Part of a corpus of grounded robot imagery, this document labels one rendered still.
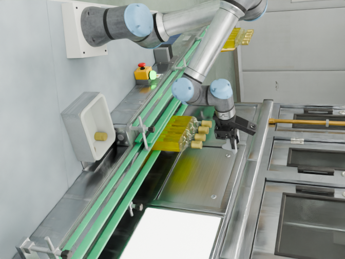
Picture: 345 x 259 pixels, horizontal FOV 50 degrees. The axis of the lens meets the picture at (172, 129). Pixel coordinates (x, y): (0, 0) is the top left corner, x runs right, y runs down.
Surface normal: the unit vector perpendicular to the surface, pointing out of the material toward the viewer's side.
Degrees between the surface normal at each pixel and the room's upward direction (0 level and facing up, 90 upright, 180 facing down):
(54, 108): 0
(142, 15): 9
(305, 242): 90
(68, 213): 90
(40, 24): 0
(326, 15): 90
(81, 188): 90
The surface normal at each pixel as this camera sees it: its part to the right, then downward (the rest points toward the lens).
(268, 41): -0.33, 0.55
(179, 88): -0.36, -0.04
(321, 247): -0.16, -0.84
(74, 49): -0.36, 0.24
